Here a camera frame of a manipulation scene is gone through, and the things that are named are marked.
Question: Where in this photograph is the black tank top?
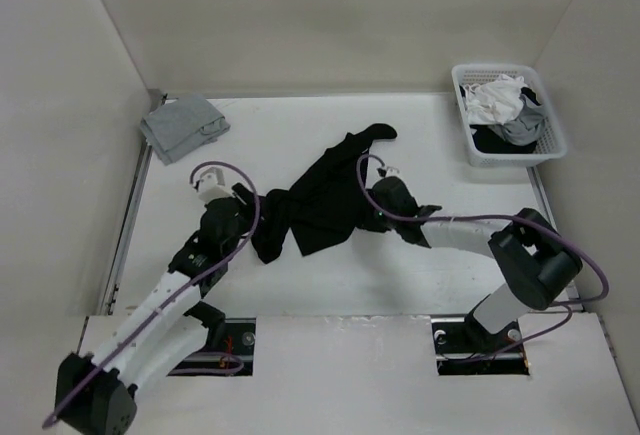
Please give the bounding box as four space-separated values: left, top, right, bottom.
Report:
251 123 397 264

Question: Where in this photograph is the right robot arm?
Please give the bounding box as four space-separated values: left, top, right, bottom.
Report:
365 176 583 351

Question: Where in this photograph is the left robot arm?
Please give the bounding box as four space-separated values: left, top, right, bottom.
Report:
42 181 261 434

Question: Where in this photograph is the folded grey tank top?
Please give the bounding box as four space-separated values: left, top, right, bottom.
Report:
140 94 231 166

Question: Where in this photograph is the black garment in basket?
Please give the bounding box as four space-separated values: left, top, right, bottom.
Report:
471 88 545 154

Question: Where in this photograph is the white garment in basket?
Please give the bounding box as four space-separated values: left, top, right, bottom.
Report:
462 74 528 125

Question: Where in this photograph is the grey garment in basket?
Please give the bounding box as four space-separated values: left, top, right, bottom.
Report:
498 106 546 146

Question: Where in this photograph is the white plastic laundry basket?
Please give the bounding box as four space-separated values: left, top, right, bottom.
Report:
451 63 567 168

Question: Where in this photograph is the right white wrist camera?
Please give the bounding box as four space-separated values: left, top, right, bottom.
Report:
377 165 401 178

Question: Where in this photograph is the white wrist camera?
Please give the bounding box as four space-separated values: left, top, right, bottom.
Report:
191 166 233 205
377 165 401 178

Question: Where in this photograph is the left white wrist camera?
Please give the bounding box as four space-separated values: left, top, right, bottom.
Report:
191 166 233 205

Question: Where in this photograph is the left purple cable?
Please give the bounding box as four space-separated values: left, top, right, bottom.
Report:
42 160 264 429

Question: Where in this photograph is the purple cable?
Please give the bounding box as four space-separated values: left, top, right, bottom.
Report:
355 153 612 364
42 160 264 429

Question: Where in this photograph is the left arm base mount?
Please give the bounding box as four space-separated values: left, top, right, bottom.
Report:
169 318 257 377

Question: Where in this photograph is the right metal table rail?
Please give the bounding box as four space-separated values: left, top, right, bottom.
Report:
527 167 584 313

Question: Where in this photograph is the metal table rail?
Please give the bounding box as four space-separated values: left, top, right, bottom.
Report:
99 88 169 316
527 167 584 313

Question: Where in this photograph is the left metal table rail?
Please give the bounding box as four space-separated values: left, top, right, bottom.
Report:
99 88 169 316

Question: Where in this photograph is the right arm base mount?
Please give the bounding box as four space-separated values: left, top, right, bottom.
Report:
431 317 529 376

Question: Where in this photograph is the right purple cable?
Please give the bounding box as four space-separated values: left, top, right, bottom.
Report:
355 153 612 364

